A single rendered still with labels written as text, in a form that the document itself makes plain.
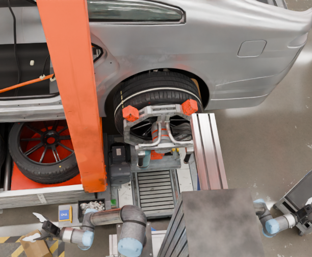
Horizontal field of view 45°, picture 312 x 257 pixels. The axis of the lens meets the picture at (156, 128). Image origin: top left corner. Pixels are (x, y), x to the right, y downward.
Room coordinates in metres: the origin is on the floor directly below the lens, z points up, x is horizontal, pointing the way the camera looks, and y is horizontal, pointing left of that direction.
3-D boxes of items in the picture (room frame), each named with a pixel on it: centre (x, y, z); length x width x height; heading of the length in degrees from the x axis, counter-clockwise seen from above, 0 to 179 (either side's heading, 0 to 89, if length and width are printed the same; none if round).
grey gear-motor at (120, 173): (1.36, 0.28, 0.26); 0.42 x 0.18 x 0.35; 14
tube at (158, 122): (1.26, 0.03, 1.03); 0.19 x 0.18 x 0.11; 14
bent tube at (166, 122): (1.31, -0.16, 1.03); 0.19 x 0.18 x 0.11; 14
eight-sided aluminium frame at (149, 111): (1.41, -0.03, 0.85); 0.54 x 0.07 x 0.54; 104
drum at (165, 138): (1.34, -0.05, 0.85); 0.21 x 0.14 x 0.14; 14
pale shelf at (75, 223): (0.81, 0.42, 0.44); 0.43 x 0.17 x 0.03; 104
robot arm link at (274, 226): (0.69, -0.75, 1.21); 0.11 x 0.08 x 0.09; 116
